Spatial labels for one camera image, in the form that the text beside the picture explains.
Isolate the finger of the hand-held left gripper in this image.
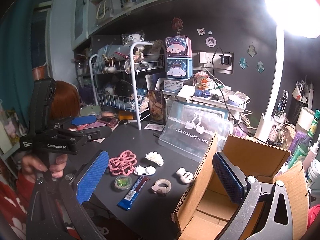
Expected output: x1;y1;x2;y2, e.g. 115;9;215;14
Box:
50;114;98;130
60;127;112;142

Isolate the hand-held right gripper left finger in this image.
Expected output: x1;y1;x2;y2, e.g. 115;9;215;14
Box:
25;150;110;240

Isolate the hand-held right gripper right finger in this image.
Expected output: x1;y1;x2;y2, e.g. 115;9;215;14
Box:
212;152;293;240

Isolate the cardboard box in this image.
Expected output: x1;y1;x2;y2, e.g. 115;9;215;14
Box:
171;132;310;240

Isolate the white fabric flower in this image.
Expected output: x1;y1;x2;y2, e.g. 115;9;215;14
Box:
145;151;165;167

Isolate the person's left forearm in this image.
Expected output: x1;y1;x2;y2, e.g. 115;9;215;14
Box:
0;175;38;240

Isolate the person's left hand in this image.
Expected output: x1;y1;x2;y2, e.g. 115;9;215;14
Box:
21;152;68;183

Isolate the dark red case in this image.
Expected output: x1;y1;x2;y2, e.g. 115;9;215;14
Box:
98;119;119;128

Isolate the auburn wig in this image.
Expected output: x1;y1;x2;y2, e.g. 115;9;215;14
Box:
49;80;81;120

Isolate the pink butterfly hair clip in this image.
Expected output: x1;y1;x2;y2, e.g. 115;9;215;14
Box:
108;150;137;177

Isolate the orange box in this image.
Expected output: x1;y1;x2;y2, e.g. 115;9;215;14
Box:
119;110;134;122

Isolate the green round jelly cup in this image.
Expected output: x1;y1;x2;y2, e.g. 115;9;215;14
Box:
114;176;132;188

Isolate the white cloud-shaped squishy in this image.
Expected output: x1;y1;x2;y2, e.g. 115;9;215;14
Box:
176;168;192;184

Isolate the blue snack bar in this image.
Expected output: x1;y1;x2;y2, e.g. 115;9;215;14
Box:
117;176;150;209

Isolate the terracotta pot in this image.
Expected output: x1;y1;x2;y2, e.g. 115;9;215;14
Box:
32;66;46;80

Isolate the white contact lens case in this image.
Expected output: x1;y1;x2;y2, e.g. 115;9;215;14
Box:
133;165;157;176

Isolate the stack of clear plastic bags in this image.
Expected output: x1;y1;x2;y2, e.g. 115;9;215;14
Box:
159;101;234;163

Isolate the dried flower bag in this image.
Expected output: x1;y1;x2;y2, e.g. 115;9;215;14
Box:
148;89;167;125

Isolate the white tape dispenser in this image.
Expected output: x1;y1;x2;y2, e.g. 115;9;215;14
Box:
151;179;172;195

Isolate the dark glass bottle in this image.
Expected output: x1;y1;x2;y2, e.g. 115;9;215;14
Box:
269;90;288;148

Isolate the teal curtain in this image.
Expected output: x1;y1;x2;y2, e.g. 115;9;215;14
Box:
0;0;54;110

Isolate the green bottle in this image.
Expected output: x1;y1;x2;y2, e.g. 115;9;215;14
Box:
287;115;320;170

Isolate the labelled white box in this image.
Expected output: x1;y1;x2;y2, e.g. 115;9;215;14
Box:
162;77;185;93

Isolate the white plastic bottle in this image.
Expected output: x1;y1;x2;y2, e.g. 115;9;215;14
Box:
306;159;320;188

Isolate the white power adapter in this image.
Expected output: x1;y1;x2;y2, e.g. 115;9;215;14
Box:
177;85;198;101

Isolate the white paper roll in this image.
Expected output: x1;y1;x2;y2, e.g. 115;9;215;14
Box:
297;107;316;133

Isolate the carousel figurine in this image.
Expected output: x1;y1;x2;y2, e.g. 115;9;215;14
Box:
194;71;211;91

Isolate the black mesh pen holder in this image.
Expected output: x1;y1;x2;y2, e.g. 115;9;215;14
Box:
291;81;314;125

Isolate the glass door cabinet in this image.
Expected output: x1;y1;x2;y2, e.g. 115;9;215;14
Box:
71;0;97;50

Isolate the white paper bag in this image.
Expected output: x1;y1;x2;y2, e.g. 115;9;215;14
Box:
96;0;114;22

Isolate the pink cartoon box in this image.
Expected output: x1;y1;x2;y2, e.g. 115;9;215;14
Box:
165;35;192;58

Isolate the green character sticker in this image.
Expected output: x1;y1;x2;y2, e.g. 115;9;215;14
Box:
255;60;267;73

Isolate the black charger plug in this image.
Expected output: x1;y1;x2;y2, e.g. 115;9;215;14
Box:
220;54;232;67

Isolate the white desk lamp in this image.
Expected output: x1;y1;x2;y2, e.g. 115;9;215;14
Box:
255;0;320;143

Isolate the spring bobble figure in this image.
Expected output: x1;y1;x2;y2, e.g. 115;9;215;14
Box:
171;17;185;37

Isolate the white wire rack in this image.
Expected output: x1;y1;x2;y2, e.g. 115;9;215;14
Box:
89;41;167;130

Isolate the black cable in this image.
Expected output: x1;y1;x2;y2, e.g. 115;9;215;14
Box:
209;46;240;128

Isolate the wall outlet panel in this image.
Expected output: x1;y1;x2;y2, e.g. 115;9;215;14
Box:
199;51;234;74

